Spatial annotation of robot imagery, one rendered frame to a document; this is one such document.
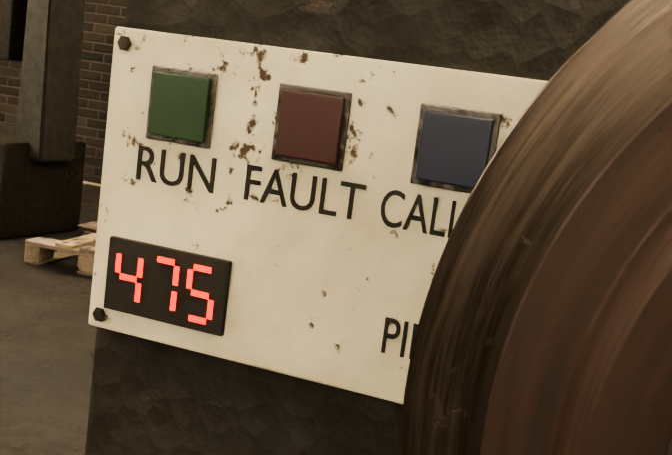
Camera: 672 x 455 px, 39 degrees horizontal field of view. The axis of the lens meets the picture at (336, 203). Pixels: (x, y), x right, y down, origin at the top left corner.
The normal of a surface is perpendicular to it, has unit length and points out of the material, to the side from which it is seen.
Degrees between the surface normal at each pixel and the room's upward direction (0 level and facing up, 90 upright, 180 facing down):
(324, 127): 90
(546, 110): 90
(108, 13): 90
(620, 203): 90
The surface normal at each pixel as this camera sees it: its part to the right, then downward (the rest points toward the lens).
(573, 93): -0.36, 0.10
